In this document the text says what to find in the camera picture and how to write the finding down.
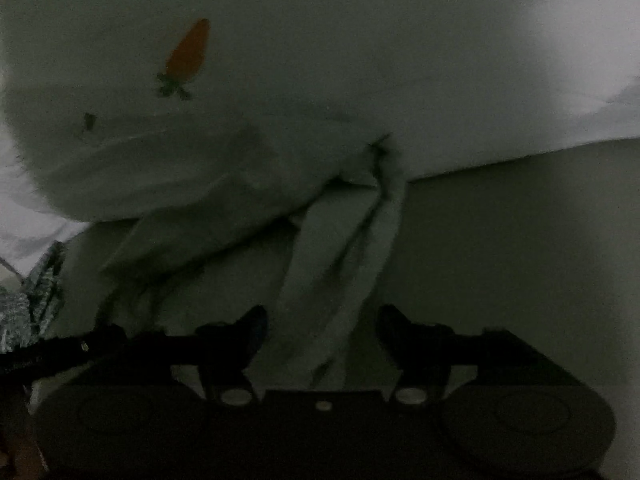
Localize grey zip hoodie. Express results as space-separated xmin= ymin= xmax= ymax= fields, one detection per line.
xmin=8 ymin=107 xmax=406 ymax=390

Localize plaid checked shirt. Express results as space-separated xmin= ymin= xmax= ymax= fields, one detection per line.
xmin=1 ymin=242 xmax=66 ymax=354

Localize carrot print backdrop sheet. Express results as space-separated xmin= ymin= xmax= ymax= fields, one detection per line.
xmin=1 ymin=0 xmax=639 ymax=274

